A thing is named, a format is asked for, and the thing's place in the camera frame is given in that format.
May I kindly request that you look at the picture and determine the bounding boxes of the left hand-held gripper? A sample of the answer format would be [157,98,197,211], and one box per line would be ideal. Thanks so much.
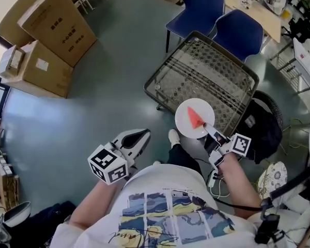
[87,128,151,185]

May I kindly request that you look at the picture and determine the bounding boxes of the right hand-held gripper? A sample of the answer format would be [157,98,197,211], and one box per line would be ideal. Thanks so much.
[201,122,252,173]

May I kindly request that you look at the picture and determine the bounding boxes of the red watermelon slice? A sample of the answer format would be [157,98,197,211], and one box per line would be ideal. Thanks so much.
[187,106,205,129]

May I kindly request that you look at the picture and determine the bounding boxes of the white round plate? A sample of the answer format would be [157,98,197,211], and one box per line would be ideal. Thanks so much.
[174,98,216,140]

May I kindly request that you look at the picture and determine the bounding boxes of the person's right forearm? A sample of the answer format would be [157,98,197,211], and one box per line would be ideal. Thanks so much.
[216,153,262,219]

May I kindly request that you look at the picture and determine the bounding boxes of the person's left forearm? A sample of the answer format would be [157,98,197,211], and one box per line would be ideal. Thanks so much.
[69,179,125,233]

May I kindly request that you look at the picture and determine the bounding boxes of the person's white shoe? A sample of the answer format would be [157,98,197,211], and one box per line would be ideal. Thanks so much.
[168,129,182,146]

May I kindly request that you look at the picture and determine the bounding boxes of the person's black trouser leg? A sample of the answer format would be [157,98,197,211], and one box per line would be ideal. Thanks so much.
[166,143,205,178]

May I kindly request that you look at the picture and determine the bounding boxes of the black bag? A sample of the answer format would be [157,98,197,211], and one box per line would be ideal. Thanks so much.
[236,99,283,165]

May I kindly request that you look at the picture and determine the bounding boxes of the white power strip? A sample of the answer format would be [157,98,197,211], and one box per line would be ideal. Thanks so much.
[207,169,223,189]

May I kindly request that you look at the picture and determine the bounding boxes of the person's white printed t-shirt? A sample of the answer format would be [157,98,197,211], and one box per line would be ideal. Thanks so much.
[49,163,259,248]

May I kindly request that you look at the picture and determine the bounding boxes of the floral patterned cushion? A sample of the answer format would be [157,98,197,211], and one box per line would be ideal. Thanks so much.
[256,161,288,199]

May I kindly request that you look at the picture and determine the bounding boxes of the blue chair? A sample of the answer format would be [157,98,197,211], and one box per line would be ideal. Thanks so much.
[211,8,265,64]
[165,0,227,53]

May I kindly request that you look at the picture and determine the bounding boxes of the medium labelled cardboard box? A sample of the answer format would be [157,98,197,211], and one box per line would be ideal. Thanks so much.
[21,39,74,99]

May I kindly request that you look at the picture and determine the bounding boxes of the white flat box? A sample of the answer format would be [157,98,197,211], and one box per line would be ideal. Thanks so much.
[292,37,310,75]

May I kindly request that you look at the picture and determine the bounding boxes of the light wooden desk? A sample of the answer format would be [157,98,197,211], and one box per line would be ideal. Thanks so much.
[213,0,284,44]

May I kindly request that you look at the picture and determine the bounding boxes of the large printed cardboard box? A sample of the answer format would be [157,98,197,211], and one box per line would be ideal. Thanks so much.
[17,0,98,68]

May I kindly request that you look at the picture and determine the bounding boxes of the wooden shelf with clutter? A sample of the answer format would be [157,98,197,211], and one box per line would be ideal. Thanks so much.
[0,148,21,211]

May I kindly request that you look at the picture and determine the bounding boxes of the white and grey helmet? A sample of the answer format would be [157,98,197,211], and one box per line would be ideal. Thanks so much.
[1,200,32,228]

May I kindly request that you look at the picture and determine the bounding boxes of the small taped cardboard box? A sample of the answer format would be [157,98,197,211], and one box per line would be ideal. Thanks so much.
[0,44,26,79]

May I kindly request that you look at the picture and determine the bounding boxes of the large plain cardboard box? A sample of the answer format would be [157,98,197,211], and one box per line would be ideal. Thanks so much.
[0,0,42,48]

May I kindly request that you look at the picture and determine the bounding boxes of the yellow cable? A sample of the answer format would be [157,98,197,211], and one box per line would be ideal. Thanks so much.
[281,116,310,156]

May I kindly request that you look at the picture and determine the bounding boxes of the thick black cable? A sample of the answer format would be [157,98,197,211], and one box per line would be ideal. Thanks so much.
[216,164,310,212]

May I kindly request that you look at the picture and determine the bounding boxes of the black strap-mounted device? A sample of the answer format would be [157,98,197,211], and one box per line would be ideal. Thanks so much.
[253,196,285,245]

